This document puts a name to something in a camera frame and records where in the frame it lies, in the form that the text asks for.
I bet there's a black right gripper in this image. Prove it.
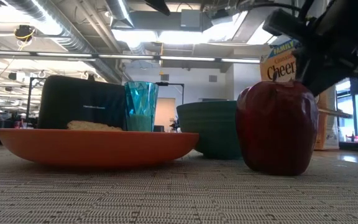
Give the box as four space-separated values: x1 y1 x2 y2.
262 8 358 96

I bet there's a red apple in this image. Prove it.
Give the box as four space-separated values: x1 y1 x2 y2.
235 70 319 177

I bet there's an orange door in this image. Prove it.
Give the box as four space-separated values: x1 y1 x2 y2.
155 98 176 127

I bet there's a Cheerios cereal box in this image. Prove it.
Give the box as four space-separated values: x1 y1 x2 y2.
259 39 341 151

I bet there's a ceiling device with yellow cable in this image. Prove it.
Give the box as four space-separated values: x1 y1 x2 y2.
13 24 36 43

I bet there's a teal bowl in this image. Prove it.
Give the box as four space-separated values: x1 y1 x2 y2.
176 100 242 160

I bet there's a large silver spiral duct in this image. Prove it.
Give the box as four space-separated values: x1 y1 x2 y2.
4 0 126 85

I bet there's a suspended linear ceiling light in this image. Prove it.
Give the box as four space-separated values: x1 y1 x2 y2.
0 49 260 64

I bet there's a grey woven placemat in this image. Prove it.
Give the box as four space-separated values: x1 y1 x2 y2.
0 144 358 224

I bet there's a black toaster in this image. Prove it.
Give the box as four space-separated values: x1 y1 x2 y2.
37 75 127 131

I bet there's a toast slice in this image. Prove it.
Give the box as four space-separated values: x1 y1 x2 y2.
67 120 124 132

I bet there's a small silver duct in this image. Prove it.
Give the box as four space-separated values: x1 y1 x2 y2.
106 0 135 29

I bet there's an orange plate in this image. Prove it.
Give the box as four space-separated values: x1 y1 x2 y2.
0 128 200 169

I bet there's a blue faceted tumbler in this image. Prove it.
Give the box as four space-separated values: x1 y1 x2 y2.
124 81 160 133

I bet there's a thin black stand frame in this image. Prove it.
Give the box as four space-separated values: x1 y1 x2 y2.
155 82 185 105

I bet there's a grey ceiling box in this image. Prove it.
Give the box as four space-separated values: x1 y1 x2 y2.
180 9 203 29

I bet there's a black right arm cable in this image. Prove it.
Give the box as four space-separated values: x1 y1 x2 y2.
252 2 304 14

